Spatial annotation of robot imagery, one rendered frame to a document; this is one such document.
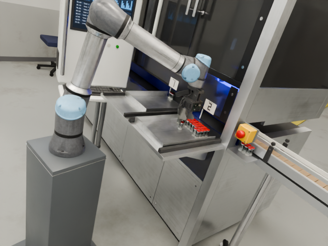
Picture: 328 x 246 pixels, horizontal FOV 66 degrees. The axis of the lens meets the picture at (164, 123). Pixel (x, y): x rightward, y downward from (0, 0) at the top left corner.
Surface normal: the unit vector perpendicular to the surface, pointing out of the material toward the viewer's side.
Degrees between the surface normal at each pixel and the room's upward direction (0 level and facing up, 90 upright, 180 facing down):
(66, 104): 8
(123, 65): 90
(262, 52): 90
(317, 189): 90
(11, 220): 0
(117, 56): 90
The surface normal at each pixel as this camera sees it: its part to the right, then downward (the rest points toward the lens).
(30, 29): 0.71, 0.45
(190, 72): 0.18, 0.47
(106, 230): 0.24, -0.88
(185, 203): -0.80, 0.07
